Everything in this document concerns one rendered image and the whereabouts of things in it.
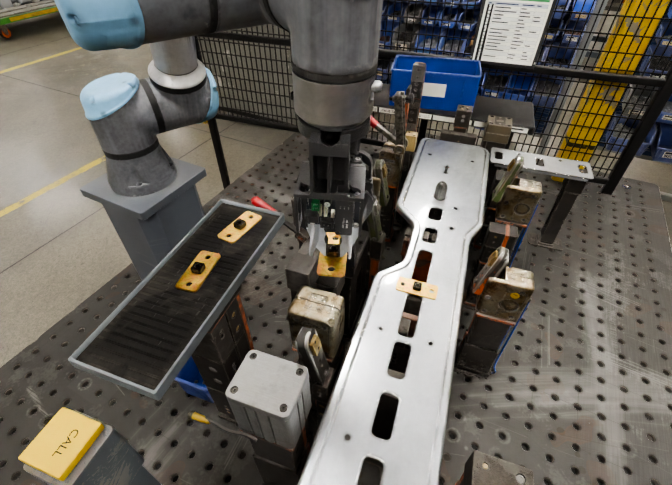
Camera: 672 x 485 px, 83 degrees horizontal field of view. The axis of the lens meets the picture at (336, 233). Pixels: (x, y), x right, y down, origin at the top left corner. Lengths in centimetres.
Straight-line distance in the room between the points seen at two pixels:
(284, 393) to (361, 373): 18
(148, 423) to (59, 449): 52
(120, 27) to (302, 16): 14
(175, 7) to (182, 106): 57
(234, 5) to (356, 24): 11
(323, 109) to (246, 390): 39
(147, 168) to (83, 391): 58
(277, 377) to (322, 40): 43
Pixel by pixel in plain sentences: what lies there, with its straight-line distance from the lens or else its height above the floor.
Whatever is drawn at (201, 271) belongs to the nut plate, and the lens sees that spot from 65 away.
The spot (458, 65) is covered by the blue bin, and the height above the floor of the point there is 114.
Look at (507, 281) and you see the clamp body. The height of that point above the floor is 104.
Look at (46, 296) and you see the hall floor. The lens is 259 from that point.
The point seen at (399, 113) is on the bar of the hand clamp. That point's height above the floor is 117.
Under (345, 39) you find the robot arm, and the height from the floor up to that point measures 153.
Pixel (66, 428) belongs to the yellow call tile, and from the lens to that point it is 58.
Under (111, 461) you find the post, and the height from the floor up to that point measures 110.
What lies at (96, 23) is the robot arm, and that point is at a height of 155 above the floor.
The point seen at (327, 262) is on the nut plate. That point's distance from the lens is 52.
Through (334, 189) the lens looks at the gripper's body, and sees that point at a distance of 38.
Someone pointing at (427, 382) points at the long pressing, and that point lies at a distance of 71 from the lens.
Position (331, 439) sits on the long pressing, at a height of 100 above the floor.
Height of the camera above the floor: 162
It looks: 42 degrees down
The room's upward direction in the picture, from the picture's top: straight up
